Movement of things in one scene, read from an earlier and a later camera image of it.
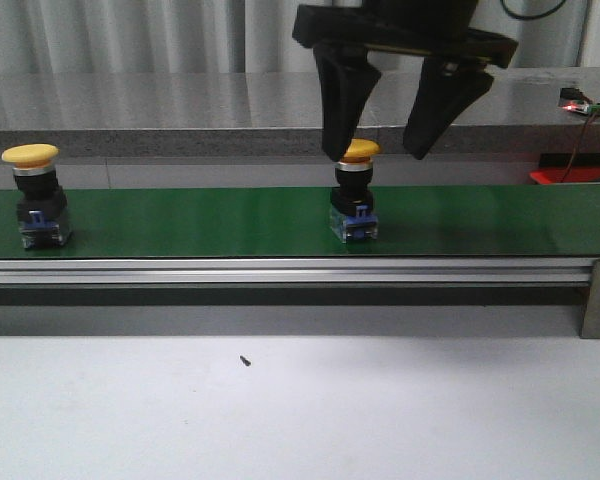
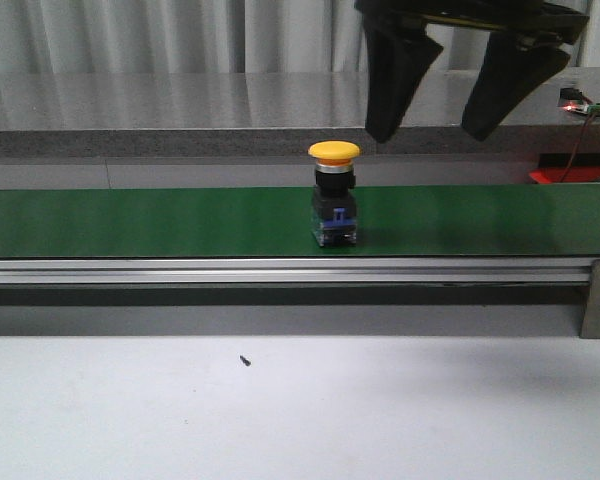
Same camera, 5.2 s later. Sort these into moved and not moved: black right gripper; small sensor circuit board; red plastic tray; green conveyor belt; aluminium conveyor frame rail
Moved: black right gripper
Not moved: aluminium conveyor frame rail; green conveyor belt; red plastic tray; small sensor circuit board
